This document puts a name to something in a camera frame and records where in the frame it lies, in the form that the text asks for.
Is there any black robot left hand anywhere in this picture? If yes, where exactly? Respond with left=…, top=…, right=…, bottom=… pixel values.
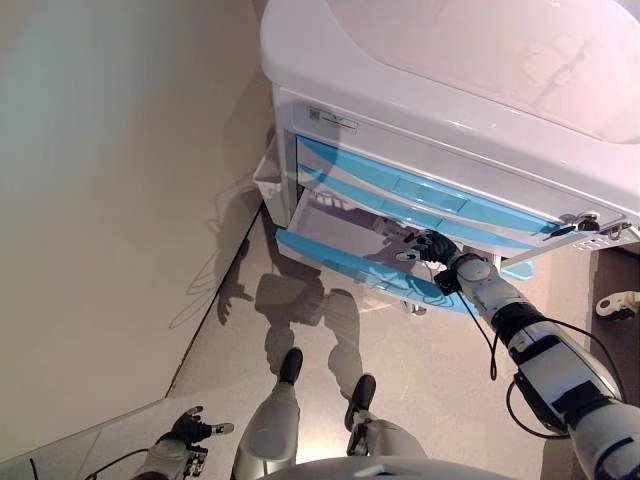
left=155, top=404, right=235, bottom=446

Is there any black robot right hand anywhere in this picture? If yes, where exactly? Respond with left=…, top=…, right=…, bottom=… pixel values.
left=394, top=229, right=462, bottom=266

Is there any blue white cart drawer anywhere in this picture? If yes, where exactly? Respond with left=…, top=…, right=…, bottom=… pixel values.
left=295, top=135, right=564, bottom=237
left=297, top=162, right=531, bottom=251
left=274, top=187, right=481, bottom=321

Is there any blue lidded waste bin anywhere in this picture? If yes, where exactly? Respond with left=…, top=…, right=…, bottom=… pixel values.
left=499, top=257, right=535, bottom=281

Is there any silver robot left leg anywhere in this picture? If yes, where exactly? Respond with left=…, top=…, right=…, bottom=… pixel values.
left=232, top=347, right=306, bottom=480

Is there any black key bunch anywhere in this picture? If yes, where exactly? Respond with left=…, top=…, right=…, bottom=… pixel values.
left=544, top=212, right=601, bottom=241

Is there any white medical cart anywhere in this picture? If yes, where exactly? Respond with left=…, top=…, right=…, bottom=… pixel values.
left=252, top=0, right=640, bottom=321

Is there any white perforated side basket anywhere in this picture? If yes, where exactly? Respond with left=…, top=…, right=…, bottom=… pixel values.
left=574, top=234, right=616, bottom=254

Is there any cart label sticker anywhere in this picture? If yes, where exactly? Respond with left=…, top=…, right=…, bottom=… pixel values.
left=307, top=105, right=361, bottom=135

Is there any grey robot torso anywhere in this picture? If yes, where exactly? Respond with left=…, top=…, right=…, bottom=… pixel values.
left=259, top=452, right=516, bottom=480

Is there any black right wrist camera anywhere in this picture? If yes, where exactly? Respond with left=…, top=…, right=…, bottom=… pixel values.
left=432, top=269, right=462, bottom=296

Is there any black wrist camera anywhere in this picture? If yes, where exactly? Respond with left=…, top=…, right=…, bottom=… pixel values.
left=182, top=444, right=209, bottom=479
left=432, top=269, right=462, bottom=296

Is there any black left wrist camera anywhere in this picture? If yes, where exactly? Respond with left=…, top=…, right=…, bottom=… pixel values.
left=182, top=444, right=209, bottom=479

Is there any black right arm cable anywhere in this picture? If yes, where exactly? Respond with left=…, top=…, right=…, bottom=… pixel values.
left=452, top=287, right=629, bottom=441

